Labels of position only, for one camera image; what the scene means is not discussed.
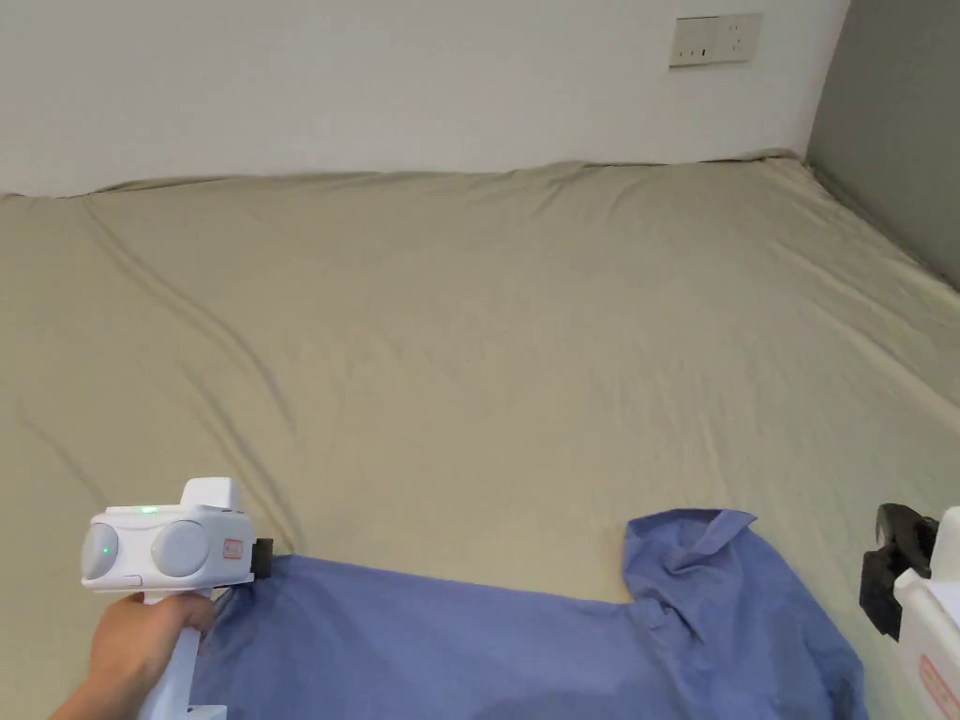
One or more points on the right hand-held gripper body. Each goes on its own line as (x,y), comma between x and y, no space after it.
(926,622)

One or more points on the blue shirt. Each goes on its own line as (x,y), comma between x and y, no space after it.
(465,652)

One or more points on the person's left forearm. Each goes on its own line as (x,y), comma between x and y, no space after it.
(94,697)

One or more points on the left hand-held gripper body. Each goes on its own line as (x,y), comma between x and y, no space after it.
(161,544)

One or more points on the bed with beige sheet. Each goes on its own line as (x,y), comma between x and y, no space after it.
(480,315)

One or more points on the person's left hand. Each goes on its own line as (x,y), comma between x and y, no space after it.
(146,634)

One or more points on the grey padded headboard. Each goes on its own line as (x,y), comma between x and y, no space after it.
(892,135)

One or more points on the white wall socket panel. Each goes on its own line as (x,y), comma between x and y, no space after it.
(716,41)

